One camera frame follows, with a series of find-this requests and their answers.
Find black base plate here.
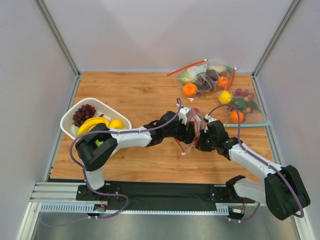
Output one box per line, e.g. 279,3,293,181
75,179,256,211

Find left aluminium frame post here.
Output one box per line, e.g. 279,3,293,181
34,0,82,78

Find orange-zip bag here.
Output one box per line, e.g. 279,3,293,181
207,61,237,90
166,59,218,102
174,107,203,156

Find green striped fake melon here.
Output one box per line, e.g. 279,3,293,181
95,139,104,147

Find white perforated plastic basket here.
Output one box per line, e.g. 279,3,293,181
60,97,132,140

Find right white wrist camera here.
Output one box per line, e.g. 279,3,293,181
203,114,217,125

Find blue-zip clear bag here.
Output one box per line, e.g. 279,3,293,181
217,88,272,128

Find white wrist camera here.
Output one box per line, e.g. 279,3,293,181
178,106,192,125
203,114,217,125

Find yellow fake pear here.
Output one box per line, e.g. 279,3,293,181
108,119,124,130

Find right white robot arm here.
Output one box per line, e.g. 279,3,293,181
196,118,311,220

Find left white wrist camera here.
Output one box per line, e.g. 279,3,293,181
178,106,192,125

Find dark purple fake grapes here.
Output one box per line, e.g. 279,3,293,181
195,70,219,93

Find white slotted cable duct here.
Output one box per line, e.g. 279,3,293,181
39,202,231,215

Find white fake radish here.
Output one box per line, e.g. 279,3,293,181
207,65,227,74

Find green fake cabbage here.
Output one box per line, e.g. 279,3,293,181
179,71,197,85

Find aluminium corner frame post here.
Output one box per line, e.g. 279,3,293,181
252,0,303,78

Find orange fake fruit left bag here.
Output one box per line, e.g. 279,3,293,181
182,82,198,98

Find yellow fake banana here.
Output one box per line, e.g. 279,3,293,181
76,117,110,136

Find orange fake fruit blue bag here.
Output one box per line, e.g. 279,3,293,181
228,110,245,124

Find red dragon fruit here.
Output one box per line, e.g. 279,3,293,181
187,107,203,141

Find green fake avocado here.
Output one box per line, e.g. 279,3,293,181
230,97,247,111

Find yellow fake apple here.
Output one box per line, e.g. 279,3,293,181
219,90,233,104

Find orange fake fruit middle bag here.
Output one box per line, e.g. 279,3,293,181
217,76,230,90

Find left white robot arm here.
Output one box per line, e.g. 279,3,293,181
75,107,202,191

